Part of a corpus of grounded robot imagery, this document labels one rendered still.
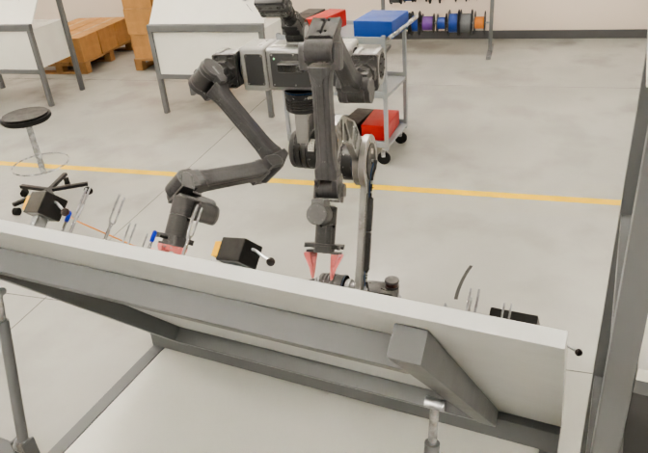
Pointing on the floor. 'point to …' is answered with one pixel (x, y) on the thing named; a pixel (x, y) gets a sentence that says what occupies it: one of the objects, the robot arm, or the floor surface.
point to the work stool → (32, 116)
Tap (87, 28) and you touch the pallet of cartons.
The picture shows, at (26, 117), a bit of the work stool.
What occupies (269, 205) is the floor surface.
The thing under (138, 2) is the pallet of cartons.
